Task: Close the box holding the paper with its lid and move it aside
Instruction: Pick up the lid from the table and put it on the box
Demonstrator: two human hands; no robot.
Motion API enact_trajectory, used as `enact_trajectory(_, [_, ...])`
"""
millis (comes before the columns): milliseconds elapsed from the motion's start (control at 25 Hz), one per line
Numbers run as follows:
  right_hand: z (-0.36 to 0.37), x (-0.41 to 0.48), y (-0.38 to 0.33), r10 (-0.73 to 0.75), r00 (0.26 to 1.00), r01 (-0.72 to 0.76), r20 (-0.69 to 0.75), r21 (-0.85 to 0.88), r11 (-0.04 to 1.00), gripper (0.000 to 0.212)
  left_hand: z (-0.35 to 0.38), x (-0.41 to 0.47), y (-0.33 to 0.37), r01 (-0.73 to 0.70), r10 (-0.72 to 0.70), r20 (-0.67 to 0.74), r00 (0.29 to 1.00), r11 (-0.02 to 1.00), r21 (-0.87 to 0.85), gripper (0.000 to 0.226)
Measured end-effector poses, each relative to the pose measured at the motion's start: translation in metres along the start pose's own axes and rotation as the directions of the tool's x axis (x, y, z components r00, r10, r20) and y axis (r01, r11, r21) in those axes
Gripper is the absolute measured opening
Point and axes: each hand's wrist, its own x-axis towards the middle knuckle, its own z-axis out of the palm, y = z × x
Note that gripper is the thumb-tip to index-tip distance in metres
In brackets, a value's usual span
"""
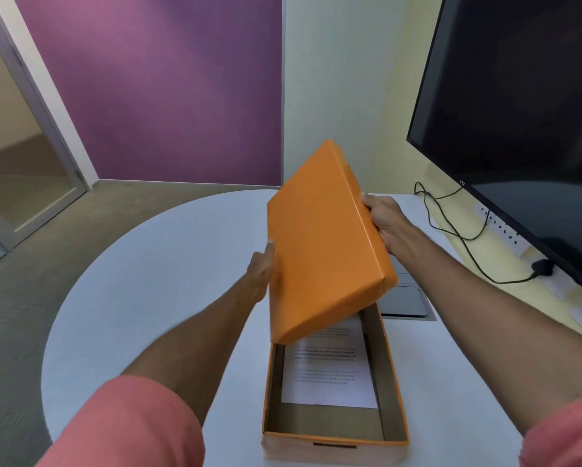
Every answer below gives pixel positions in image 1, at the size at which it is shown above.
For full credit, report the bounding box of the person's left forearm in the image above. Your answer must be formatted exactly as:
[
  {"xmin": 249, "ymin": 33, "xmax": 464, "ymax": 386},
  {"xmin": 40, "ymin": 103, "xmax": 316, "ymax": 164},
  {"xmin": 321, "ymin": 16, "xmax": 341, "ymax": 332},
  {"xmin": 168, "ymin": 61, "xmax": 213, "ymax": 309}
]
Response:
[{"xmin": 121, "ymin": 279, "xmax": 267, "ymax": 428}]

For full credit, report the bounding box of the person's left hand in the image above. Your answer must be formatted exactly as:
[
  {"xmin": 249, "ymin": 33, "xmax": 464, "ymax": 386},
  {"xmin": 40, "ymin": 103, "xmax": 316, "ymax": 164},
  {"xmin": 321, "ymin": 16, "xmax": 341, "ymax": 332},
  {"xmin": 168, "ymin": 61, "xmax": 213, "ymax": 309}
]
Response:
[{"xmin": 245, "ymin": 239, "xmax": 276, "ymax": 305}]

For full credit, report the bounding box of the black flat screen monitor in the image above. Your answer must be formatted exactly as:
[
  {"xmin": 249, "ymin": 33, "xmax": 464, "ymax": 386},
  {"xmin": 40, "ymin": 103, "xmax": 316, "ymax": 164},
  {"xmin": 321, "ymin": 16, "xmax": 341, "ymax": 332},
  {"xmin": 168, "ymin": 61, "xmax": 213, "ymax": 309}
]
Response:
[{"xmin": 406, "ymin": 0, "xmax": 582, "ymax": 302}]

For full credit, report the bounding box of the grey table cable hatch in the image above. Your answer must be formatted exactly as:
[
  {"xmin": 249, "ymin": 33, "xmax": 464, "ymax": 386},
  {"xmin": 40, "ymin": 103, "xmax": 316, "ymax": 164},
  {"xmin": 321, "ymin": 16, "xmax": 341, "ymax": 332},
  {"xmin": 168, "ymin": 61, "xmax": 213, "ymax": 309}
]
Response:
[{"xmin": 379, "ymin": 254, "xmax": 438, "ymax": 321}]

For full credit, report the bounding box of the white wall socket strip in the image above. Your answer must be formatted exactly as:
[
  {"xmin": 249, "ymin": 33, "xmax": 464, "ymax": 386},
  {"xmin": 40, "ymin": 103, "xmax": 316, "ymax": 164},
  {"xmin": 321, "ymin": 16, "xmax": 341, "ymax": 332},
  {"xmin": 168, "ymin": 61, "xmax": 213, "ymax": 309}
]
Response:
[{"xmin": 473, "ymin": 203, "xmax": 582, "ymax": 347}]

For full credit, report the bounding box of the person's pink right sleeve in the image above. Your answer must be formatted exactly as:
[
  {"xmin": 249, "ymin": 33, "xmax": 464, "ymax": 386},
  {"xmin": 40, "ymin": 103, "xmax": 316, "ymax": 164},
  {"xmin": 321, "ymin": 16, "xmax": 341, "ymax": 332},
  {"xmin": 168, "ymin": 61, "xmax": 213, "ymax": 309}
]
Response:
[{"xmin": 518, "ymin": 390, "xmax": 582, "ymax": 467}]

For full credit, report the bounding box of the person's pink sleeve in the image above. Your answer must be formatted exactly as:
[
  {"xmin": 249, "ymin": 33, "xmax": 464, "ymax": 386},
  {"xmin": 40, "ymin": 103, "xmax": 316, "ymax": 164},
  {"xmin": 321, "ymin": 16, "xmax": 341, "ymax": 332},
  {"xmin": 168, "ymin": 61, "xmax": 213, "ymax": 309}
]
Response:
[
  {"xmin": 518, "ymin": 390, "xmax": 582, "ymax": 467},
  {"xmin": 34, "ymin": 375, "xmax": 206, "ymax": 467}
]

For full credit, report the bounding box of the orange cardboard box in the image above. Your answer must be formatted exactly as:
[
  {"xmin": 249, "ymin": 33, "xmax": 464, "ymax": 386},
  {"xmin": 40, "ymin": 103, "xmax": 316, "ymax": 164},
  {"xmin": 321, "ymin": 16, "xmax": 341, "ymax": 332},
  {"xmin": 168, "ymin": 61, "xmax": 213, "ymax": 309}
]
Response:
[{"xmin": 261, "ymin": 300, "xmax": 410, "ymax": 467}]

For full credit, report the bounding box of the person's pink left sleeve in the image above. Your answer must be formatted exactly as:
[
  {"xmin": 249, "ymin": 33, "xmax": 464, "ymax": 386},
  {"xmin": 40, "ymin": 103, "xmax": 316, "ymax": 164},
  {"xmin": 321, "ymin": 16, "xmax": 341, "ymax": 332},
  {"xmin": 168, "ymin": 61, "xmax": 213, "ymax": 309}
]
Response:
[{"xmin": 34, "ymin": 375, "xmax": 206, "ymax": 467}]

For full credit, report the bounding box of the glass door with metal frame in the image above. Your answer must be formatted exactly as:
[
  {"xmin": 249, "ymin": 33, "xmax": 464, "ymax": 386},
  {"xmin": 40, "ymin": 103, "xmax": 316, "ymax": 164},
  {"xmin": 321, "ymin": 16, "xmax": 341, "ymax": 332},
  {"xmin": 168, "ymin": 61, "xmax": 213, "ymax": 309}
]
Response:
[{"xmin": 0, "ymin": 0, "xmax": 88, "ymax": 275}]

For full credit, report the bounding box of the white printed paper sheet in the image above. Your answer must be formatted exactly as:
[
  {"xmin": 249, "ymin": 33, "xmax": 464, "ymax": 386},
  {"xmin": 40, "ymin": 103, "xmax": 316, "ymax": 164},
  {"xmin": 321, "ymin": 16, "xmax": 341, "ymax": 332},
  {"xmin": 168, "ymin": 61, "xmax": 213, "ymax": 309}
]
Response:
[{"xmin": 281, "ymin": 312, "xmax": 378, "ymax": 409}]

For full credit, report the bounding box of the person's right hand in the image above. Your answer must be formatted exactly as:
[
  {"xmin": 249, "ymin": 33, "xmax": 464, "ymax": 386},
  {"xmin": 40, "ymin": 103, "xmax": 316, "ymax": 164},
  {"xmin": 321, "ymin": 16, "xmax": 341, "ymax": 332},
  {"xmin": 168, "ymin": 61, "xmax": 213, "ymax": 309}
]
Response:
[{"xmin": 360, "ymin": 193, "xmax": 416, "ymax": 257}]

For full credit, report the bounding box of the orange cardboard box lid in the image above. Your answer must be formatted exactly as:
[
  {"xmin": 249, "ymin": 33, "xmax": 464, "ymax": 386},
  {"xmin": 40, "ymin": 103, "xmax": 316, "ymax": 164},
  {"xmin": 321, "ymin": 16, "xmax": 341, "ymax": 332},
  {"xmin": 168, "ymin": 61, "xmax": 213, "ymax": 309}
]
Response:
[{"xmin": 267, "ymin": 139, "xmax": 398, "ymax": 346}]

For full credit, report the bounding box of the black power cable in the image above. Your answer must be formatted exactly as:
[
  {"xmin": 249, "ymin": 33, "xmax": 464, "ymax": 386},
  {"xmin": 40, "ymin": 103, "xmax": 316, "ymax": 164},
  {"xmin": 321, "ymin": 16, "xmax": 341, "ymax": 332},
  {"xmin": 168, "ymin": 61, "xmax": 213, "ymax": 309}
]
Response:
[{"xmin": 413, "ymin": 182, "xmax": 540, "ymax": 285}]

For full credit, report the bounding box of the person's right forearm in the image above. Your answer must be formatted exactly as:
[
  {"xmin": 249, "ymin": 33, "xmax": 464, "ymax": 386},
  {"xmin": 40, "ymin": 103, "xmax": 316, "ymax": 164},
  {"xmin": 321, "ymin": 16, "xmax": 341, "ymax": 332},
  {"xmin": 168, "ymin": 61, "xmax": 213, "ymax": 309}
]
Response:
[{"xmin": 387, "ymin": 230, "xmax": 582, "ymax": 437}]

